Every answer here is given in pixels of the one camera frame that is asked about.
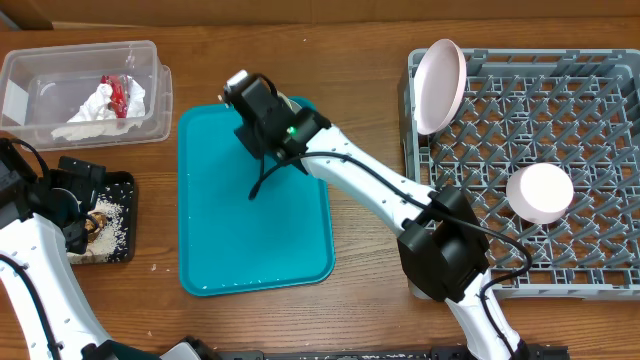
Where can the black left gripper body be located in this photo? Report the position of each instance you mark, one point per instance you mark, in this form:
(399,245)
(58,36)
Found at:
(76,200)

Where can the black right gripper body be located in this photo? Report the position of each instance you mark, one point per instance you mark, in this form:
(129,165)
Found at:
(250,136)

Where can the grey saucer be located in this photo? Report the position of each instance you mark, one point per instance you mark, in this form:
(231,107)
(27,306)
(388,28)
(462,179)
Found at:
(295,107)

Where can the brown food scrap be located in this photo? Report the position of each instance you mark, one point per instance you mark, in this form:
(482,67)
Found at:
(95,223)

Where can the white napkin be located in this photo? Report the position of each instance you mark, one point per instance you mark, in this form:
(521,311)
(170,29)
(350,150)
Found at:
(95,118)

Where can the small white paper piece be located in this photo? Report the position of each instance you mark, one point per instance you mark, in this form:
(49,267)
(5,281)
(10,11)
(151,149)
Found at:
(136,106)

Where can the red snack wrapper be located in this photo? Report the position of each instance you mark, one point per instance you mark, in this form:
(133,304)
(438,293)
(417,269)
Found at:
(119,97)

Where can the large white plate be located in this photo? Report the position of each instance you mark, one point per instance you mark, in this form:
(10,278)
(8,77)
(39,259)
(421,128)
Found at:
(438,85)

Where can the small white plate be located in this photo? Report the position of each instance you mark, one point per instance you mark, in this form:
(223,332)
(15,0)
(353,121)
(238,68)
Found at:
(540,193)

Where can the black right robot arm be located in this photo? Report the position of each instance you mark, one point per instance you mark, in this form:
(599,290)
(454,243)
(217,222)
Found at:
(443,248)

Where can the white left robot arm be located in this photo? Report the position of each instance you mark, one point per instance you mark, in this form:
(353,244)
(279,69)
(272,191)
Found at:
(43,219)

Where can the grey dishwasher rack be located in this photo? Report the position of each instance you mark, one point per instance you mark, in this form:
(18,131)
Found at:
(576,109)

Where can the black plastic tray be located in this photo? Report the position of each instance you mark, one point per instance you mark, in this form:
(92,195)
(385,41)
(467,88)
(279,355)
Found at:
(120,188)

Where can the pile of white rice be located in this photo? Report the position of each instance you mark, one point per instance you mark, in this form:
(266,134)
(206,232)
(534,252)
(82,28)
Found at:
(109,239)

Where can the clear plastic bin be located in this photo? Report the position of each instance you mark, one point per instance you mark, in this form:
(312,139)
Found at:
(43,88)

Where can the teal serving tray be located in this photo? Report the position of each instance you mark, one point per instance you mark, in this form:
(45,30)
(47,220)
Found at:
(229,243)

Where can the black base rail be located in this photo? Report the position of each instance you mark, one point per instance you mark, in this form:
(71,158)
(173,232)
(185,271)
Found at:
(436,353)

